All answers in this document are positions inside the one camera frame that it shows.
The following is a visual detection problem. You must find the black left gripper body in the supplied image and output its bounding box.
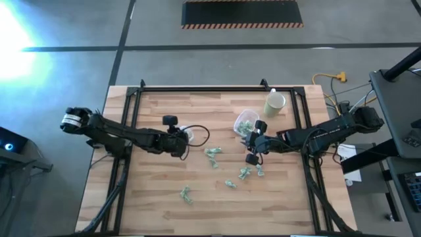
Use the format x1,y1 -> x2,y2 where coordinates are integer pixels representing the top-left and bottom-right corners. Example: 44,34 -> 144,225
159,130 -> 190,158

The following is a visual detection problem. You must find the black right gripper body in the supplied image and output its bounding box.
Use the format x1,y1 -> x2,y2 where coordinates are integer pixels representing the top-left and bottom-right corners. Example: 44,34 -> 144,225
245,131 -> 279,165

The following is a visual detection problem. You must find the round clear plastic container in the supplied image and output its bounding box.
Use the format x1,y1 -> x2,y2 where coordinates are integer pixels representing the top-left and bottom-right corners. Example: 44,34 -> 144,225
179,124 -> 195,143

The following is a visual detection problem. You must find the rectangular clear plastic container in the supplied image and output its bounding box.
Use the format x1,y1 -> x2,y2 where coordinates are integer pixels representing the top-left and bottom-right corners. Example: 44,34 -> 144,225
233,109 -> 260,138

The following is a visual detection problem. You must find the tall green paper cup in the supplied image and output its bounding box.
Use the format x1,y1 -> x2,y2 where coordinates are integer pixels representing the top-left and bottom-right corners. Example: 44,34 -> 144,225
263,91 -> 287,118

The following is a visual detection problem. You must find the white paper sheet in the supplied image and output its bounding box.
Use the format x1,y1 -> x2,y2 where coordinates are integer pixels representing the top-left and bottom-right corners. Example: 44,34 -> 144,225
336,143 -> 363,184

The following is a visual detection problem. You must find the black desk leg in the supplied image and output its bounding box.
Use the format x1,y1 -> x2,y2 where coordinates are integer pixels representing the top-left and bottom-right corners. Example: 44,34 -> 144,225
340,140 -> 401,175

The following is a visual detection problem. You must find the black hazard-striped floor mat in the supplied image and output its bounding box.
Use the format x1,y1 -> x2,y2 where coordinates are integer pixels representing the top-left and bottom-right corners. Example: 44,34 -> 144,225
181,0 -> 305,30

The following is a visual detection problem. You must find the grey desk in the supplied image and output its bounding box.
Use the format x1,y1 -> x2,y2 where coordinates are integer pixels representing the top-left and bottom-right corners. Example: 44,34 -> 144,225
368,68 -> 421,159
385,155 -> 421,237

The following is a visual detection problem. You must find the dark grey cart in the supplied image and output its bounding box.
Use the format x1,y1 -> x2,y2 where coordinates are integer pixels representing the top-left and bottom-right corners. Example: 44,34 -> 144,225
0,154 -> 53,237

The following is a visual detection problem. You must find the black controller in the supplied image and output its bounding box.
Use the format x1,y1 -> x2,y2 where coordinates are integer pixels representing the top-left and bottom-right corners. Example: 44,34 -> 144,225
402,128 -> 421,148

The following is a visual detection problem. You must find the black box with blue light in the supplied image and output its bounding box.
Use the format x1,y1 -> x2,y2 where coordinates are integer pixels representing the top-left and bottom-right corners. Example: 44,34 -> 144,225
0,126 -> 29,163

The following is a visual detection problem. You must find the black keyboard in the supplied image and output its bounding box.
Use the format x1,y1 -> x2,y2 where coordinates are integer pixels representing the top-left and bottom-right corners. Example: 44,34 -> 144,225
399,170 -> 421,213

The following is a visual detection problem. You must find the black pole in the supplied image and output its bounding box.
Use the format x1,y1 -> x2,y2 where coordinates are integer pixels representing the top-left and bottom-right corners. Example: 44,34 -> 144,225
383,45 -> 421,82

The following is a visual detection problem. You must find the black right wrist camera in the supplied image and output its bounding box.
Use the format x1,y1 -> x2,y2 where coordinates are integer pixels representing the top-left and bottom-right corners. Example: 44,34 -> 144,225
254,119 -> 268,136

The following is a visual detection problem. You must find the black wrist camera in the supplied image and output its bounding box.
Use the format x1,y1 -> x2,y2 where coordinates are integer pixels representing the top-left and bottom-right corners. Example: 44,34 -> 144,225
254,119 -> 268,136
162,115 -> 179,134

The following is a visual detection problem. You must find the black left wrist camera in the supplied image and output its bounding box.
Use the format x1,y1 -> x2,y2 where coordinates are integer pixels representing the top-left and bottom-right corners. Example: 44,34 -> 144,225
162,115 -> 179,134

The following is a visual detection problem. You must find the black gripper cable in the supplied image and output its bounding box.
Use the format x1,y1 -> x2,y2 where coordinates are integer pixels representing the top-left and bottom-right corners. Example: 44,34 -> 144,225
179,124 -> 211,161

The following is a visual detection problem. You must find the black aluminium table frame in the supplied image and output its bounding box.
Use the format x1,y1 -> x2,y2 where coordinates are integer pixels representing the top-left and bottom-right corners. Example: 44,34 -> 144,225
77,78 -> 358,236

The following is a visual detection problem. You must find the yellow extension cord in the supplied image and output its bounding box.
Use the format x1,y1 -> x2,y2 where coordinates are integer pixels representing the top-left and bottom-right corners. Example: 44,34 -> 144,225
311,71 -> 348,109

